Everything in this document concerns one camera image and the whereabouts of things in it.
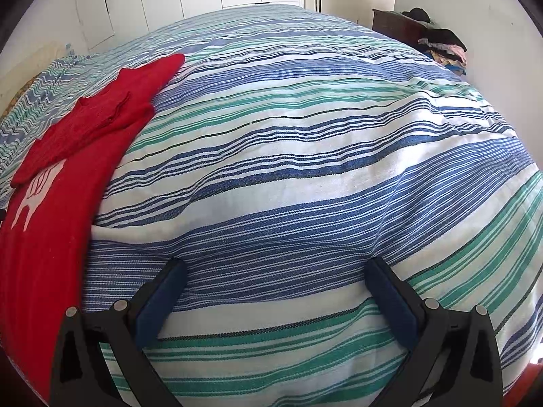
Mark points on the dark wooden nightstand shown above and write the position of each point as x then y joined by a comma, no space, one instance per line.
398,27

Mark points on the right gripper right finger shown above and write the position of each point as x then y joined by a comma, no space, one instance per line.
452,359

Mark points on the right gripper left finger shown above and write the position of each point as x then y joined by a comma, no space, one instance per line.
81,376

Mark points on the blue green striped bedspread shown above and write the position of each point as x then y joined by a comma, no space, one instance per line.
288,149

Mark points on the cream padded headboard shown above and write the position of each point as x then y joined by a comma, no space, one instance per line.
33,65

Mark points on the pile of assorted clothes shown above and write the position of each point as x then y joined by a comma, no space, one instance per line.
438,43

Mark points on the red sweater with white rabbit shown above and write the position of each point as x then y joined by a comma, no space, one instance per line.
57,192

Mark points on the orange floral bed sheet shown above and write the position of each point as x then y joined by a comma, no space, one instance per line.
17,96

